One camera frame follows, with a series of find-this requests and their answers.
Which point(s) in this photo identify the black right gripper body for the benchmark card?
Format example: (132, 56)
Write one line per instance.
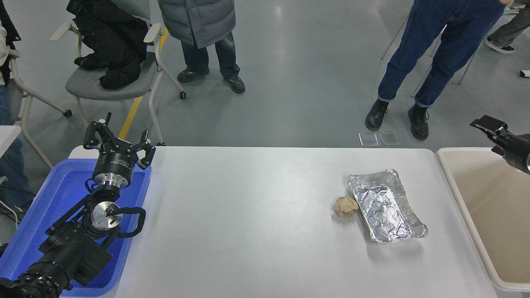
(517, 151)

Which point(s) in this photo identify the large pale bin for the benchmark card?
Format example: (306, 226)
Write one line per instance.
(497, 215)

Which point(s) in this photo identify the person in striped sneakers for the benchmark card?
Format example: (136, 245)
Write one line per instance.
(503, 39)

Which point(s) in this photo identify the blue plastic tray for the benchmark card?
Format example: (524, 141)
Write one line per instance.
(45, 207)

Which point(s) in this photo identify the person in blue jeans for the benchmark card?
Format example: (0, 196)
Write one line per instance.
(434, 41)

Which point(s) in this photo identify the clear floor plate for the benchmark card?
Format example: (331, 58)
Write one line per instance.
(368, 139)
(389, 138)

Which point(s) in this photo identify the small white table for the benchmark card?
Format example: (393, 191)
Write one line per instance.
(8, 136)

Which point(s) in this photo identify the person in dark shoes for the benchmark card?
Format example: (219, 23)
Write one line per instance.
(198, 20)

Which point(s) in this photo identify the white frame wheeled chair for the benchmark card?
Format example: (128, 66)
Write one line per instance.
(27, 99)

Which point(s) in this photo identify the crumpled tan paper ball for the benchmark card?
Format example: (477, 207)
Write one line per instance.
(345, 207)

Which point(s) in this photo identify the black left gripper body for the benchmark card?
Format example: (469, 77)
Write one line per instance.
(117, 161)

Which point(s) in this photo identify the grey seat white frame chair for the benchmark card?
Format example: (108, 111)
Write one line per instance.
(87, 85)

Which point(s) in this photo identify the silver foil tray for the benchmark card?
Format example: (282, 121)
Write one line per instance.
(387, 207)

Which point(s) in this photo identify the black clothing pile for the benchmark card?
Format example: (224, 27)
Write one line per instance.
(112, 41)

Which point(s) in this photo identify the small white floor object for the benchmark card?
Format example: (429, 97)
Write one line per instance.
(525, 74)

